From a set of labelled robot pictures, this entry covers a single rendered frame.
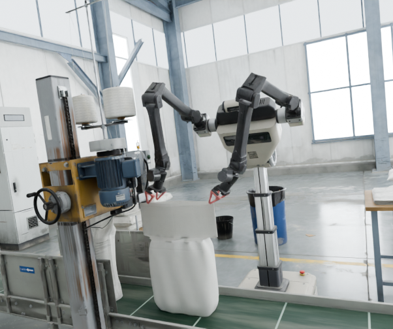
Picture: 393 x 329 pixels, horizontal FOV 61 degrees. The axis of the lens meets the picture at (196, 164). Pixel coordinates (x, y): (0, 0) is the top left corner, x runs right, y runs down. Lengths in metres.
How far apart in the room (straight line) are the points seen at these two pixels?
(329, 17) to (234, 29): 2.59
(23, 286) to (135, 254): 0.79
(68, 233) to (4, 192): 3.97
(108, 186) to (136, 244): 0.99
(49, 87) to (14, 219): 4.07
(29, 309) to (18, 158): 3.36
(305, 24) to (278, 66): 1.25
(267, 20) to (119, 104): 8.78
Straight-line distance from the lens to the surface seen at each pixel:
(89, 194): 1.80
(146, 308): 2.22
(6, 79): 6.62
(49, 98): 1.81
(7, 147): 5.66
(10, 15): 7.11
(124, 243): 2.66
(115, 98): 1.79
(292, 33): 10.07
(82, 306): 1.95
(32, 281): 2.63
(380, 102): 9.19
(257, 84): 1.55
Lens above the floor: 1.38
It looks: 5 degrees down
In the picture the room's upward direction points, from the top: 7 degrees counter-clockwise
